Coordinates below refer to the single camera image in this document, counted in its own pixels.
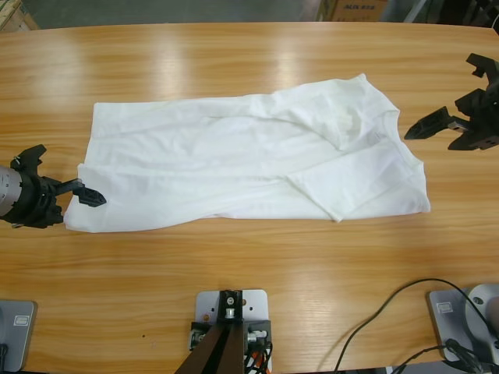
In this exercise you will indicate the wooden crate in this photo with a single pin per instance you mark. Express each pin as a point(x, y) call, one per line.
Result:
point(15, 13)

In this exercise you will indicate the black post clamp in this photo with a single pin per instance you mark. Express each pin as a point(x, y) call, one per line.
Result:
point(236, 315)

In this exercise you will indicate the white t-shirt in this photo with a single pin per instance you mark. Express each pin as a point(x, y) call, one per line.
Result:
point(214, 163)

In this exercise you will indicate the cardboard box with AUX print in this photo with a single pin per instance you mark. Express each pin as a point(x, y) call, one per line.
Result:
point(358, 9)

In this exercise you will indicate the grey metal frame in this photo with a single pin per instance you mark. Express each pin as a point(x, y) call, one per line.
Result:
point(415, 11)

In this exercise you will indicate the black side bracket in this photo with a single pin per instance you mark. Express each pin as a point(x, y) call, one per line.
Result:
point(263, 327)
point(199, 331)

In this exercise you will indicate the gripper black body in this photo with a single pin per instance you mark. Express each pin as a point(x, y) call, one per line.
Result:
point(483, 113)
point(35, 198)

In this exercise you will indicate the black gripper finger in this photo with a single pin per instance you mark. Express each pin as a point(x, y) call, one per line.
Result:
point(475, 142)
point(93, 198)
point(429, 124)

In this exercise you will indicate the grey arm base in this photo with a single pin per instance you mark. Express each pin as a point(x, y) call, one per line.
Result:
point(448, 327)
point(19, 343)

